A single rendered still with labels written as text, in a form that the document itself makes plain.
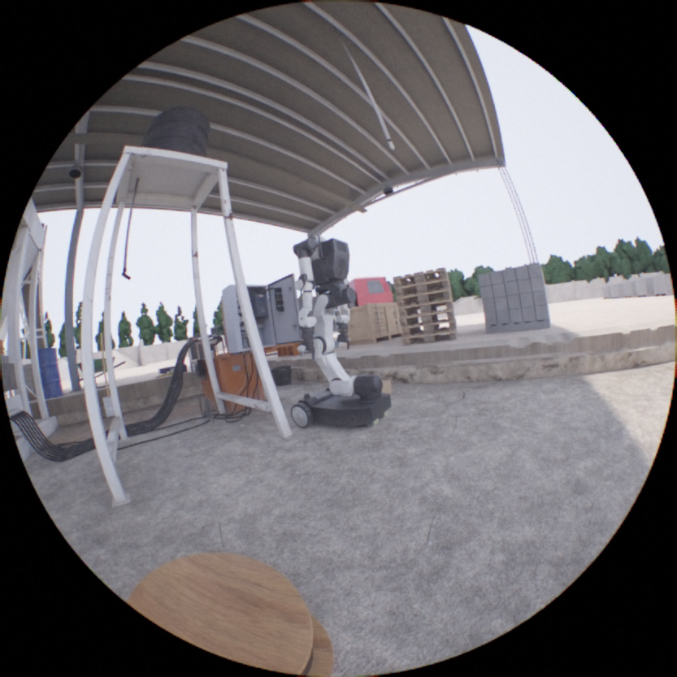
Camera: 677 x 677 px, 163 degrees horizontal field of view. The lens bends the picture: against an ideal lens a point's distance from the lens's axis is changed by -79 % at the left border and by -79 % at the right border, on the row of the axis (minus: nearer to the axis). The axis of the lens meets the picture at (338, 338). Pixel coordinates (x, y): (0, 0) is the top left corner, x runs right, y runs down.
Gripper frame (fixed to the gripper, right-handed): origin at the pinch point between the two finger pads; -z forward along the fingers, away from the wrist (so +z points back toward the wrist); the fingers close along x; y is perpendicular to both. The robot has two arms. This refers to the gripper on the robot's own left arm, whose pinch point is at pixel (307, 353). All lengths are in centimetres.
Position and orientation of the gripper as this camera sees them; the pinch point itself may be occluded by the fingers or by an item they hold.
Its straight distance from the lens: 170.6
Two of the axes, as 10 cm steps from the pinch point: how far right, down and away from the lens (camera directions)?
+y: -5.9, 1.1, -8.0
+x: -8.1, -1.0, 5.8
